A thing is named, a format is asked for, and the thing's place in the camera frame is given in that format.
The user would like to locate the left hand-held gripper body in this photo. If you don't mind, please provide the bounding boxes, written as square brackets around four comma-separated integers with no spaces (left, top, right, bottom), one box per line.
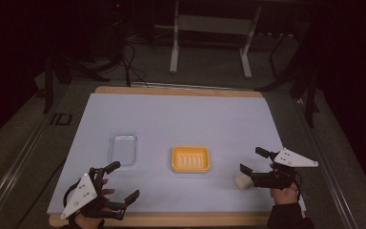
[59,167,126,221]

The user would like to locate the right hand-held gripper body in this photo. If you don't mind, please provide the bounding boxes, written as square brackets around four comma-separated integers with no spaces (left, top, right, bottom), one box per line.
[251,147,319,191]

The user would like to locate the white soap bar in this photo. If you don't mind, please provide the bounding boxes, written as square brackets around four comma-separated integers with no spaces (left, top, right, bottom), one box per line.
[234,174,254,191]

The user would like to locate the yellow soap dish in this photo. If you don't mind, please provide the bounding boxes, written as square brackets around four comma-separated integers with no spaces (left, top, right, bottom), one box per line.
[171,145,212,174]

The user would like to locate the person's right hand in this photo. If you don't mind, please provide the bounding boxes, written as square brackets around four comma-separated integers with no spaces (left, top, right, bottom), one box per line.
[268,162,301,206]

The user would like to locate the clear plastic container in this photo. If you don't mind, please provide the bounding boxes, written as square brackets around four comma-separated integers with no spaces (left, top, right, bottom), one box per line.
[107,131,139,167]

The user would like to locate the pale blue table mat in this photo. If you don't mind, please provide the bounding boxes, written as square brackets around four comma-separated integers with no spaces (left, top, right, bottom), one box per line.
[46,93,307,215]

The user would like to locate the black tripod stand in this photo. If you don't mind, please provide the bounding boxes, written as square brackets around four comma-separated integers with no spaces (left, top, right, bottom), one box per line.
[256,31,321,129]

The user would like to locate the white metal stand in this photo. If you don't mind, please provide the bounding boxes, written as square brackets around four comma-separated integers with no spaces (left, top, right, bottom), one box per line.
[169,0,263,80]

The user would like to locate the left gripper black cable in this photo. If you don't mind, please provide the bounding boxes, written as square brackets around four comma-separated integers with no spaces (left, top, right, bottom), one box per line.
[62,182,78,208]

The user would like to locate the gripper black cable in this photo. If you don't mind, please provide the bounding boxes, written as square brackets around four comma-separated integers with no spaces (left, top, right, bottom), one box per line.
[62,182,78,208]
[294,173,304,201]

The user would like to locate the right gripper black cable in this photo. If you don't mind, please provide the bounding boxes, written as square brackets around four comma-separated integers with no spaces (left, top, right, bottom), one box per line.
[294,173,304,201]

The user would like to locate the black rectangular floor bracket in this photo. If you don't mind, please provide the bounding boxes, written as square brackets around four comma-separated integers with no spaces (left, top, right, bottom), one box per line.
[50,112,73,126]

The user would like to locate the black floor cable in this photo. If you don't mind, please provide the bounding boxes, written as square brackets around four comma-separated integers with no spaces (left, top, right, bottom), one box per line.
[119,40,151,89]

